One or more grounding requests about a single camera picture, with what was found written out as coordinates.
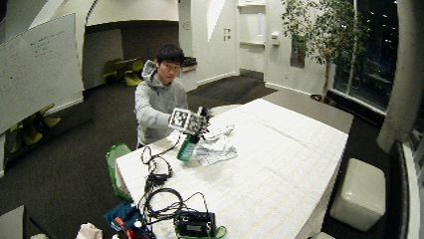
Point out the yellow-green lounge chair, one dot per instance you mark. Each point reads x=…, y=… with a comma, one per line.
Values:
x=126, y=71

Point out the the person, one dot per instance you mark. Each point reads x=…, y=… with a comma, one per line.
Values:
x=156, y=99

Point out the plant pot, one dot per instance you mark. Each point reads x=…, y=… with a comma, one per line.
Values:
x=318, y=98

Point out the large whiteboard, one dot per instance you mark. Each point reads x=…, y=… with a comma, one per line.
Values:
x=38, y=69

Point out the indoor tree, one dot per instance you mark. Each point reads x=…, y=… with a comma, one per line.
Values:
x=325, y=36

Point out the crumpled white tissue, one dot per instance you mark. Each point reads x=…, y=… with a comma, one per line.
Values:
x=90, y=231

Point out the yellow-green seat under whiteboard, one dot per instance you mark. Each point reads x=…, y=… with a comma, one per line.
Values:
x=34, y=127

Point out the black electronic box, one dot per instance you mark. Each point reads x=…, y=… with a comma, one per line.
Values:
x=195, y=224

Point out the white door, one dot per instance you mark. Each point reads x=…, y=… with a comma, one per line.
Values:
x=252, y=35

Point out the green chair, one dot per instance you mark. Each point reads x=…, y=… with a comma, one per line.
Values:
x=116, y=166

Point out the green bottle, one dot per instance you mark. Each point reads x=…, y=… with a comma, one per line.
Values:
x=188, y=148

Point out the white cube with black markers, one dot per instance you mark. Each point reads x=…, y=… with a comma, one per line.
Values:
x=183, y=119

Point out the crumpled white plastic bag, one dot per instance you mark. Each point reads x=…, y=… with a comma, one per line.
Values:
x=216, y=147

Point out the blue bag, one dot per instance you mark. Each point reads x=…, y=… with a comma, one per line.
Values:
x=124, y=217

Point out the wall switch plates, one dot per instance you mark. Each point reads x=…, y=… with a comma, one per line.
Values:
x=227, y=34

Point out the white cube stool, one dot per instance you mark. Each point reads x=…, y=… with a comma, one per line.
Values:
x=358, y=194

